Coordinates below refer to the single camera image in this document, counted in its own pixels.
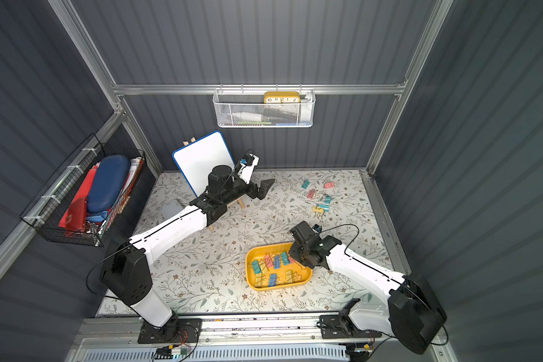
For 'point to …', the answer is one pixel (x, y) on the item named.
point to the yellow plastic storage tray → (274, 250)
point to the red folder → (75, 217)
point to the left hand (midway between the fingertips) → (267, 174)
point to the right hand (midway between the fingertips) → (296, 251)
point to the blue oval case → (108, 179)
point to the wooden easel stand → (237, 200)
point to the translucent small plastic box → (170, 208)
